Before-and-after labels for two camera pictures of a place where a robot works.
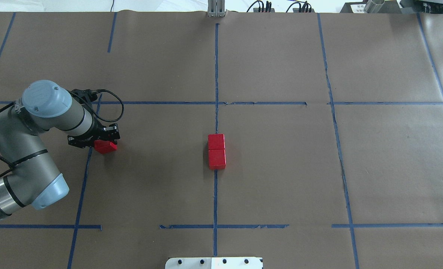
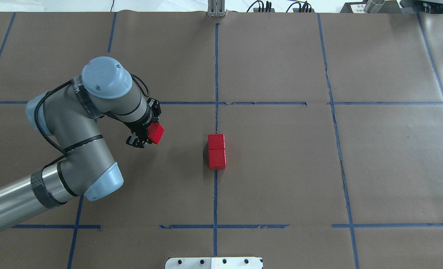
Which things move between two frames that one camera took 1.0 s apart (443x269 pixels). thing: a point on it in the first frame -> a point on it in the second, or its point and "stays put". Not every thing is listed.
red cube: (217, 159) stays put
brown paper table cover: (314, 140) stays put
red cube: (104, 147) -> (155, 131)
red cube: (216, 141) stays put
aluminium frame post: (216, 8) stays put
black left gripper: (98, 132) -> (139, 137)
